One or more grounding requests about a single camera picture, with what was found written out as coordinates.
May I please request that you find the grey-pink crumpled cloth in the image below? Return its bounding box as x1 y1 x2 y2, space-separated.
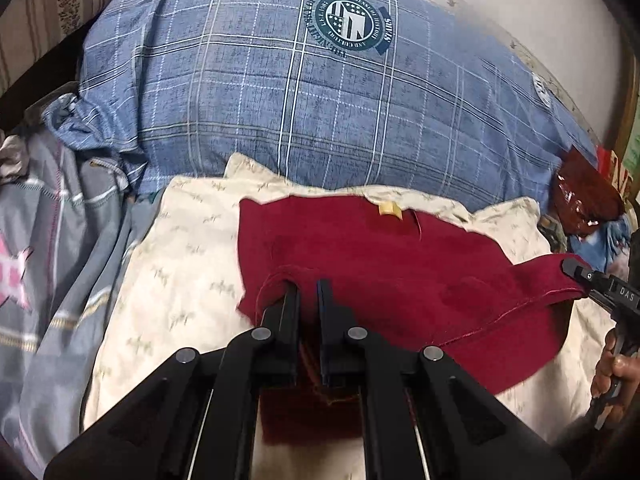
0 132 27 187

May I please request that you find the grey striped blanket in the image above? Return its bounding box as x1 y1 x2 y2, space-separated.
0 94 167 462

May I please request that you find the red knit sweater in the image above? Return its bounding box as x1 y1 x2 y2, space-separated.
235 195 591 451

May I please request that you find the person's right hand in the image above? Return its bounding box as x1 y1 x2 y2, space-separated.
590 331 640 412

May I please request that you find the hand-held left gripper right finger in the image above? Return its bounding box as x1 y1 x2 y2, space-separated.
316 280 572 480

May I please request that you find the blue plaid pillow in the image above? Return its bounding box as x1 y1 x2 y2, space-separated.
42 0 599 211

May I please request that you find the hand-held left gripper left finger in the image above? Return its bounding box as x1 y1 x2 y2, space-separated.
44 280 301 480

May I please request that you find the wooden frame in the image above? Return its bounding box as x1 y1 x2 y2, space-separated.
602 50 640 162

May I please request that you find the red printed packet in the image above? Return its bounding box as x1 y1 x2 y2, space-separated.
597 146 640 197

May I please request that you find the cream floral pillow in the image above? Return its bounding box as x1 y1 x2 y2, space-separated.
82 152 622 480

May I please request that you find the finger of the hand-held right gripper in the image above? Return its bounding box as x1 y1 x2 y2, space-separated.
561 254 640 315

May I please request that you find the dark red plastic bag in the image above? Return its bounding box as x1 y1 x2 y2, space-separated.
551 149 625 237

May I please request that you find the blue floral cloth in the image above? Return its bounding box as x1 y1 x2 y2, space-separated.
540 210 634 274

